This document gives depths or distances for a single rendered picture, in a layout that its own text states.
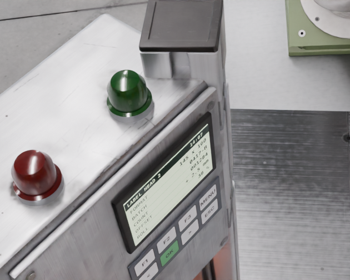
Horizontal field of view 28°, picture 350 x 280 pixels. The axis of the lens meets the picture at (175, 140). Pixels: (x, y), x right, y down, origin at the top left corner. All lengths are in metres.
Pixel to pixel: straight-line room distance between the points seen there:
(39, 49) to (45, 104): 2.25
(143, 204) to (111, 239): 0.03
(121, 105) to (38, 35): 2.34
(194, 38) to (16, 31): 2.39
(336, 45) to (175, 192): 0.93
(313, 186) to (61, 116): 0.78
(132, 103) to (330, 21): 0.95
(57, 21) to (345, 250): 1.89
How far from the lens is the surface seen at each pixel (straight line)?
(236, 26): 1.39
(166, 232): 0.45
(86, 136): 0.39
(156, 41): 0.40
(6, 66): 2.64
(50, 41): 2.68
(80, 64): 0.43
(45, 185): 0.36
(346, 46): 1.33
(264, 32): 1.37
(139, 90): 0.38
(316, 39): 1.31
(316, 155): 1.18
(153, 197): 0.41
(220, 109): 0.43
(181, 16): 0.41
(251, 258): 1.07
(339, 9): 0.92
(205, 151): 0.43
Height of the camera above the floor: 1.77
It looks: 51 degrees down
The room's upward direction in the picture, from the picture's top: 9 degrees counter-clockwise
